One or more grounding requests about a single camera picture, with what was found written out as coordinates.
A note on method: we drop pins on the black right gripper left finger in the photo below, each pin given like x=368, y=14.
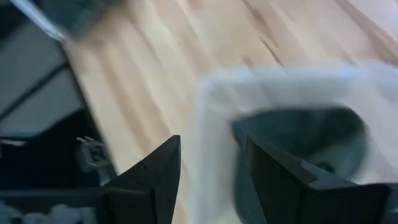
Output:
x=149, y=186

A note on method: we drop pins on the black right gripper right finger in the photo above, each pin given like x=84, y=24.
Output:
x=286, y=193

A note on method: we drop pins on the small clear plastic bin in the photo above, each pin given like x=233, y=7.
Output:
x=224, y=102

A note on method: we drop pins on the dark teal hat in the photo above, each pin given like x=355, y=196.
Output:
x=298, y=130
x=77, y=12

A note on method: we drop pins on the grey metal bracket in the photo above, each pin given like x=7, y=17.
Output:
x=93, y=155

